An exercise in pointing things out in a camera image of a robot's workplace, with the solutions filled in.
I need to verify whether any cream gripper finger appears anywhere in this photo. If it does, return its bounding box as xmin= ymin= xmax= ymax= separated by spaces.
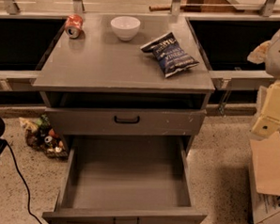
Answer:
xmin=247 ymin=40 xmax=271 ymax=65
xmin=251 ymin=81 xmax=280 ymax=138

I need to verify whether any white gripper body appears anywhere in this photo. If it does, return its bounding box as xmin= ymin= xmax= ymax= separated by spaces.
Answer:
xmin=256 ymin=87 xmax=267 ymax=114

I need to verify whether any blue chip bag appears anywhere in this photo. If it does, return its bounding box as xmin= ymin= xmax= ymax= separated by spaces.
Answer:
xmin=141 ymin=33 xmax=199 ymax=78

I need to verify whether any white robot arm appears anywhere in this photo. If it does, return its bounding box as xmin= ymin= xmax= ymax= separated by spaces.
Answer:
xmin=247 ymin=29 xmax=280 ymax=139

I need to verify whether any grey drawer cabinet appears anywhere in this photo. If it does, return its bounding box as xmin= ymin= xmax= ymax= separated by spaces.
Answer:
xmin=33 ymin=13 xmax=214 ymax=149

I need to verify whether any closed grey top drawer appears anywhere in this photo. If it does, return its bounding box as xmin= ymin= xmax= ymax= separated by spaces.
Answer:
xmin=46 ymin=107 xmax=206 ymax=136

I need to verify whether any open grey middle drawer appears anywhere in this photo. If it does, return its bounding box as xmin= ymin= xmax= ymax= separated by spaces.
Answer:
xmin=42 ymin=136 xmax=206 ymax=224

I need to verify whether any cardboard box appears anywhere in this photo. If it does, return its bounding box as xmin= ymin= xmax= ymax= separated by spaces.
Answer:
xmin=249 ymin=131 xmax=280 ymax=224

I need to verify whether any brown wooden stick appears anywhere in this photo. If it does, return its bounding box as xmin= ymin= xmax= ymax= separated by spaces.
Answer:
xmin=149 ymin=5 xmax=187 ymax=12

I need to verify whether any white ceramic bowl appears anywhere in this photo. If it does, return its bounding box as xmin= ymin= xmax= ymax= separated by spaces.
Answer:
xmin=111 ymin=16 xmax=141 ymax=40

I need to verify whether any crushed orange soda can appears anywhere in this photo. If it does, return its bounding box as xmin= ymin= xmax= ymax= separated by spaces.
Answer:
xmin=65 ymin=14 xmax=83 ymax=39

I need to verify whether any pile of snacks on floor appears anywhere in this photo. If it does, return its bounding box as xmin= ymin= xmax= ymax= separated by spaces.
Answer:
xmin=19 ymin=115 xmax=69 ymax=160

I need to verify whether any black top drawer handle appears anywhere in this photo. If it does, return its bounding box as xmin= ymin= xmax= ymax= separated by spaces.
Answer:
xmin=114 ymin=116 xmax=141 ymax=124

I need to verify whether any black cable on floor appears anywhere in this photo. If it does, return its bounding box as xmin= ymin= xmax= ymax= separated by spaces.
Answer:
xmin=2 ymin=141 xmax=52 ymax=224

